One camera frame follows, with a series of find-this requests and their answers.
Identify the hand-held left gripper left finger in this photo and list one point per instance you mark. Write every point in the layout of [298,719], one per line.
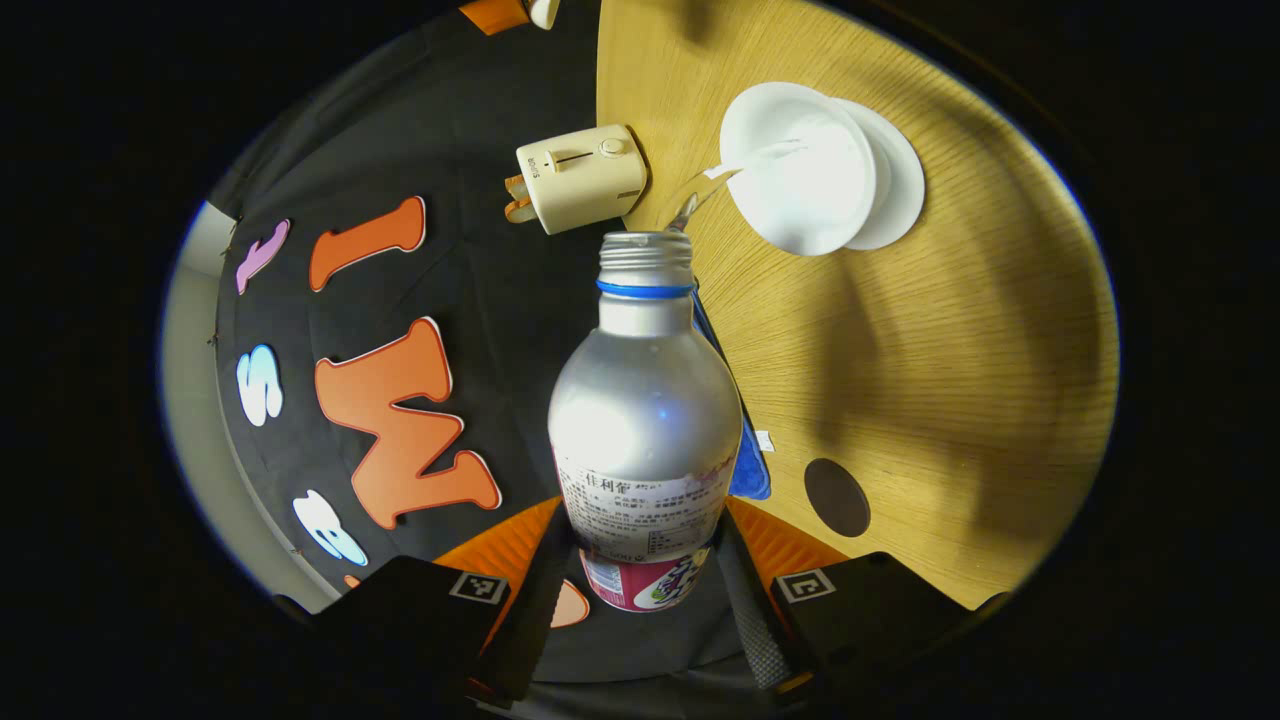
[520,630]

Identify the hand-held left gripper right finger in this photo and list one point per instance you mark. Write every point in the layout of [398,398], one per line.
[760,640]

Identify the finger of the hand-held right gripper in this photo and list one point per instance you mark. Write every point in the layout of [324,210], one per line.
[495,15]

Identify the round brown coaster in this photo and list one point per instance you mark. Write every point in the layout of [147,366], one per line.
[837,498]

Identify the silver water bottle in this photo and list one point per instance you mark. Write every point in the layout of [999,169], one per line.
[645,420]

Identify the white teacup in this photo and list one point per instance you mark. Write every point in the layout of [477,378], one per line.
[800,170]

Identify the blue towel cloth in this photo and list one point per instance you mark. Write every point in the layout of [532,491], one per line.
[750,470]

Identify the toast slice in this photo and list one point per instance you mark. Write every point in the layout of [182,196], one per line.
[517,211]
[515,187]

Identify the white toaster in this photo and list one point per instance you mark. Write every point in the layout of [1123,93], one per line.
[590,180]

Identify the black backdrop cloth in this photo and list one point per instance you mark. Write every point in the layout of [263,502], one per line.
[460,290]

